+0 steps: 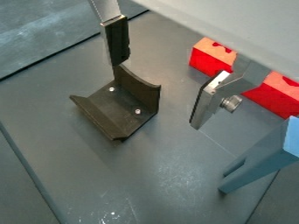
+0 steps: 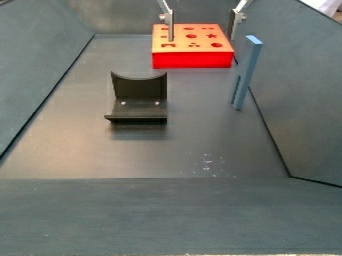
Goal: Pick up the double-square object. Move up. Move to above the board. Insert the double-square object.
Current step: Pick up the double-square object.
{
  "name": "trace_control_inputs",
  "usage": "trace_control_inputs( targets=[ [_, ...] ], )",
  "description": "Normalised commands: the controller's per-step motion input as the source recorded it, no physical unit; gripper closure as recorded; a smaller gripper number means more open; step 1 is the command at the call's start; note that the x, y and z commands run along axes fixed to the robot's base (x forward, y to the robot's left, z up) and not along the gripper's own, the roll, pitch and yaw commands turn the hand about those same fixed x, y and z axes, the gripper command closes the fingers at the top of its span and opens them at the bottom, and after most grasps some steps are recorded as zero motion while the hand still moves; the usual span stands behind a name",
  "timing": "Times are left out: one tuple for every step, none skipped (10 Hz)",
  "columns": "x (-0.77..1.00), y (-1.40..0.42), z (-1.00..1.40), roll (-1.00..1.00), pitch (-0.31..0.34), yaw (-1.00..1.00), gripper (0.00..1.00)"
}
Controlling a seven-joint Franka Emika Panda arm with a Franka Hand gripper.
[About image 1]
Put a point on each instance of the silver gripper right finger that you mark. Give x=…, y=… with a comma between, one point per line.
x=219, y=93

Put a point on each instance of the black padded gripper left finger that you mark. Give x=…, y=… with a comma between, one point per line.
x=114, y=27

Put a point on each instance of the blue double-square peg object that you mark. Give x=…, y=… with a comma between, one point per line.
x=272, y=153

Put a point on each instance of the red shape-sorting board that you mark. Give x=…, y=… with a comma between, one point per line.
x=266, y=87

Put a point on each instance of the black curved object holder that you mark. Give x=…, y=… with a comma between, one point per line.
x=123, y=105

